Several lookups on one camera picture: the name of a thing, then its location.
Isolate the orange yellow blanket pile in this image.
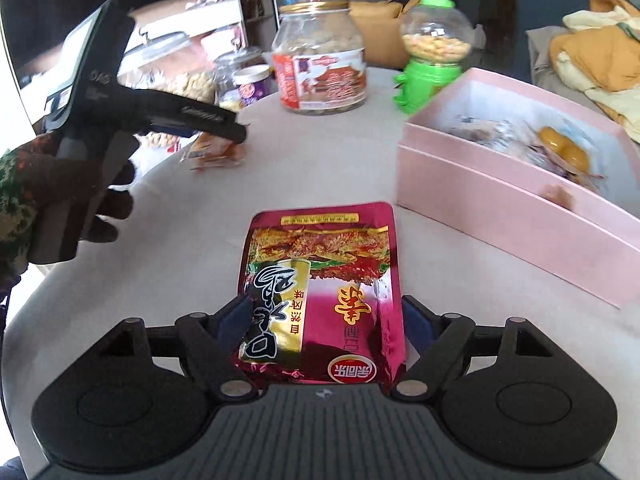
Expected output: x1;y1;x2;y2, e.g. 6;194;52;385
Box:
550;0;640;142

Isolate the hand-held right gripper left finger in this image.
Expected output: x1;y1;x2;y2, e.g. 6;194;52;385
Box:
97;296;261;403

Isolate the person's left hand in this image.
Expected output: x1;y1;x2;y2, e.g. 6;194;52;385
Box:
20;132;136;266

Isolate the white tablecloth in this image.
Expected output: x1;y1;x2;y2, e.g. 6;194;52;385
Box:
0;67;640;480

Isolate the magenta foil snack packet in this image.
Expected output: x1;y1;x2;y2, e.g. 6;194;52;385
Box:
231;201;407;386

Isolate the large glass peanut jar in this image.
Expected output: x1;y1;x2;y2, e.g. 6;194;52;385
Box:
117;30;218;150

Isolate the purple white paper cup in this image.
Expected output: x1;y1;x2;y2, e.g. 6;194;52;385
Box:
231;65;273;111

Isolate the clear bread packet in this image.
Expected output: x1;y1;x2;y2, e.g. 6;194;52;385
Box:
535;125;592;175

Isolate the orange snack clear packet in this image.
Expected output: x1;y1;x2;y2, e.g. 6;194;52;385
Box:
180;132;246;171

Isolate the clear wrapped snack packet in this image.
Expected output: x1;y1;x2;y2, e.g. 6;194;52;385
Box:
442;114;538;158

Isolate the grey sofa cover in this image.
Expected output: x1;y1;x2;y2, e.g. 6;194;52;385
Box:
525;25;568;86

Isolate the pink cardboard box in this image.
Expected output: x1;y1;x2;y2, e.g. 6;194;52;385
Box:
396;68;640;309

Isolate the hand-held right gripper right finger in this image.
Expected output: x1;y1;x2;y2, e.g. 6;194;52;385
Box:
390;296;551;403

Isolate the small glass clamp jar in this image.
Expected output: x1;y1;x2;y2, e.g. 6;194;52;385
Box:
214;47;266;111

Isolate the green candy dispenser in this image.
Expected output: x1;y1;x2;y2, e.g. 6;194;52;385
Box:
393;0;473;115

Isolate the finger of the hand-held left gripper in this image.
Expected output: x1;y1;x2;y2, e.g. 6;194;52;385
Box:
119;87;249;143
134;120;201;138

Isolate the blue cabinet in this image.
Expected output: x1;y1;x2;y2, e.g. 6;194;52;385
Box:
515;0;601;31

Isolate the red label peanut jar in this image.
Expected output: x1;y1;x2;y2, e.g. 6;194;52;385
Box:
271;1;368;115

